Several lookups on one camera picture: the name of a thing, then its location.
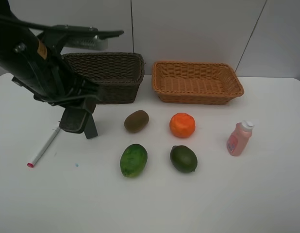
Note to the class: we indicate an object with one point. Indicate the brown kiwi fruit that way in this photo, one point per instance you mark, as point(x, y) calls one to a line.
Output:
point(136, 121)

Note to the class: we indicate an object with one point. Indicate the tan wicker basket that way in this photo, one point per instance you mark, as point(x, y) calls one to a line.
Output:
point(195, 83)

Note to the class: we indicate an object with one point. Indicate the pink bottle white cap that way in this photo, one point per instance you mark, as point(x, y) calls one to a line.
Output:
point(239, 138)

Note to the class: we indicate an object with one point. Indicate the light green mango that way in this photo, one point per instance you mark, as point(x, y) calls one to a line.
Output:
point(133, 160)

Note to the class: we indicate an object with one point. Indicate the white marker pink cap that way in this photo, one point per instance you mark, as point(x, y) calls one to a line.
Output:
point(43, 146)

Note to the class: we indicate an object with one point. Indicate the dark brown wicker basket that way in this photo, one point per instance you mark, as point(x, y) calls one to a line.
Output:
point(119, 74)

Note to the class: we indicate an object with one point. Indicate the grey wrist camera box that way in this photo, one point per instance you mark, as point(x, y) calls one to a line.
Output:
point(87, 43)

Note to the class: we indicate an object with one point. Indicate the dark green avocado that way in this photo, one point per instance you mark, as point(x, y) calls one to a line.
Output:
point(183, 159)

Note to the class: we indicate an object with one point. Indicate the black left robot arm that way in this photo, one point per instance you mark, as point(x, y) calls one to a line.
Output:
point(32, 54)

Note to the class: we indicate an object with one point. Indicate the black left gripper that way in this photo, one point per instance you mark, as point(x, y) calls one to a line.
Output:
point(78, 95)

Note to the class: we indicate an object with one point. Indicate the orange tangerine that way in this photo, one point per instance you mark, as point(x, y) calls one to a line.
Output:
point(182, 125)

